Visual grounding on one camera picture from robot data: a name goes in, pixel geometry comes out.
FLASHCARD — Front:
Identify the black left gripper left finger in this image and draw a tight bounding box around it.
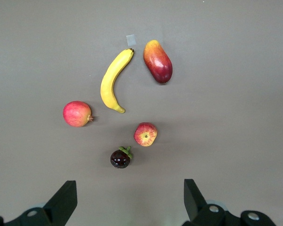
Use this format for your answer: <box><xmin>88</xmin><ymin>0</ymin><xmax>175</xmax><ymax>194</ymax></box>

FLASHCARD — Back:
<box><xmin>0</xmin><ymin>180</ymin><xmax>78</xmax><ymax>226</ymax></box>

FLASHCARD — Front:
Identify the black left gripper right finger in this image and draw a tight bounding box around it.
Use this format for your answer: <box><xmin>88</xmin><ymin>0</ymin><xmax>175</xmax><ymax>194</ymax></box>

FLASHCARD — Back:
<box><xmin>182</xmin><ymin>179</ymin><xmax>276</xmax><ymax>226</ymax></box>

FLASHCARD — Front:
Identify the red yellow apple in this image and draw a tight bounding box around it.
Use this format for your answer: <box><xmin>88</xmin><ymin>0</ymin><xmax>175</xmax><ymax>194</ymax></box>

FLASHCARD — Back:
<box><xmin>133</xmin><ymin>122</ymin><xmax>158</xmax><ymax>147</ymax></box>

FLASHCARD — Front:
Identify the yellow banana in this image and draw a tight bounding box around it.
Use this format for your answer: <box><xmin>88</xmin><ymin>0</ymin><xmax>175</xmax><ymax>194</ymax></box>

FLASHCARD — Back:
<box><xmin>100</xmin><ymin>48</ymin><xmax>135</xmax><ymax>114</ymax></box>

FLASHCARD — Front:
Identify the red apple on table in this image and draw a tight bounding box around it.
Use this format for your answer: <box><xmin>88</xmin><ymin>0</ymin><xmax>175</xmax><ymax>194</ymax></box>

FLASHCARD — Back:
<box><xmin>63</xmin><ymin>100</ymin><xmax>98</xmax><ymax>128</ymax></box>

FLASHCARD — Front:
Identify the dark purple mangosteen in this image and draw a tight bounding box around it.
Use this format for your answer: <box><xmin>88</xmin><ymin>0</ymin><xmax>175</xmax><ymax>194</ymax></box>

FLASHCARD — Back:
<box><xmin>110</xmin><ymin>145</ymin><xmax>134</xmax><ymax>169</ymax></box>

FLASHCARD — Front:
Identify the red yellow mango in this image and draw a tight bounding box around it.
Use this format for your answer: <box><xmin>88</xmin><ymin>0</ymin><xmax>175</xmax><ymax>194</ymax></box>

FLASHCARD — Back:
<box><xmin>143</xmin><ymin>39</ymin><xmax>173</xmax><ymax>84</ymax></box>

